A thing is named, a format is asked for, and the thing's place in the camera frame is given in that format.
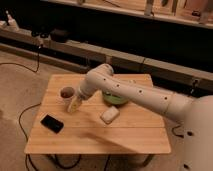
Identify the green bowl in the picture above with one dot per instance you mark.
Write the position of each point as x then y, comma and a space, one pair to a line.
113, 99

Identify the black device on ledge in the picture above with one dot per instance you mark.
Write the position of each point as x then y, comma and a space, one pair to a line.
58, 35

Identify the wooden table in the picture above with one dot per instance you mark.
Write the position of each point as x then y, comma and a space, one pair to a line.
136, 130

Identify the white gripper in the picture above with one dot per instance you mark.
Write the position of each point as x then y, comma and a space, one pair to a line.
77, 101

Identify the black smartphone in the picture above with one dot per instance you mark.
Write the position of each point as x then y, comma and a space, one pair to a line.
52, 124

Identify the white sponge block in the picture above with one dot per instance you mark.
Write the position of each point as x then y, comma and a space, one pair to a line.
110, 114

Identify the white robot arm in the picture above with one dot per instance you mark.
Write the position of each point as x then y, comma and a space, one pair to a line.
195, 114

